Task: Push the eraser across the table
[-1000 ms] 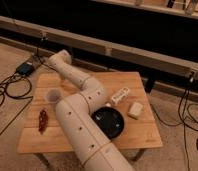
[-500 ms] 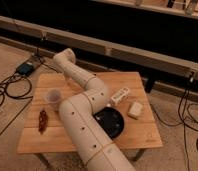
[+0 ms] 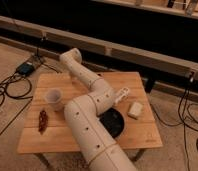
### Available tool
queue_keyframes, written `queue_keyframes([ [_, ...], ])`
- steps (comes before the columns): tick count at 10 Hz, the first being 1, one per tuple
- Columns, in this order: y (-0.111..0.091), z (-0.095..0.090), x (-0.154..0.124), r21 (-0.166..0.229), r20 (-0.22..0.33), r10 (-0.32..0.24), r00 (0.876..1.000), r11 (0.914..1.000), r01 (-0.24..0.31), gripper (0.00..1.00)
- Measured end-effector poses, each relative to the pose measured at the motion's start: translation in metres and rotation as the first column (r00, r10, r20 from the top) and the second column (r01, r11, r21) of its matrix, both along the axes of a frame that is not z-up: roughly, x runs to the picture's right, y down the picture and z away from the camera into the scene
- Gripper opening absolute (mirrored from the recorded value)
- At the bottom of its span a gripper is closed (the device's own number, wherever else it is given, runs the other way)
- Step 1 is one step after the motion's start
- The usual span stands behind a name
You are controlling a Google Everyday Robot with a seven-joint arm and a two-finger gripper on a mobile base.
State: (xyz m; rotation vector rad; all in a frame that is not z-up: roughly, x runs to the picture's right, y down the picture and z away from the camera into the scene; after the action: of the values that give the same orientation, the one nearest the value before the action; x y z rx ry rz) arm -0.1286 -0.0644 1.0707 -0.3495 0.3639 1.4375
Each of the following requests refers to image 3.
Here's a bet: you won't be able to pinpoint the black cables on floor right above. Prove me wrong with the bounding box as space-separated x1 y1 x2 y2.
148 71 198 171

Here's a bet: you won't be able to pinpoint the white sponge block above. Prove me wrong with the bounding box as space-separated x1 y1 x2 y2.
127 102 143 119

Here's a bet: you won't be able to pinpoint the black power adapter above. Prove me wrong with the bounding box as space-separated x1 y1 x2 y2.
16 63 34 76

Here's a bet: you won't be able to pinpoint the dark red dried chili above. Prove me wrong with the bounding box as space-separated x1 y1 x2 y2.
38 110 48 134

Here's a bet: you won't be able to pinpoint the white plastic cup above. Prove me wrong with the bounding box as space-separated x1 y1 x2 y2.
44 89 64 111

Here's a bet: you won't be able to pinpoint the wooden beam rail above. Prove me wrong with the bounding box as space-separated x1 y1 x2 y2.
0 16 198 81

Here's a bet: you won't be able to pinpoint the wooden table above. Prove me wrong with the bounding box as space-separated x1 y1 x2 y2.
17 72 162 154

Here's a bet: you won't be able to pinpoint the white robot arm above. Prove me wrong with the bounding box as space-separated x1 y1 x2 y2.
60 48 137 171

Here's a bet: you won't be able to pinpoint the black bowl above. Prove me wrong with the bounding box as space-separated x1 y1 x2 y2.
99 108 125 138

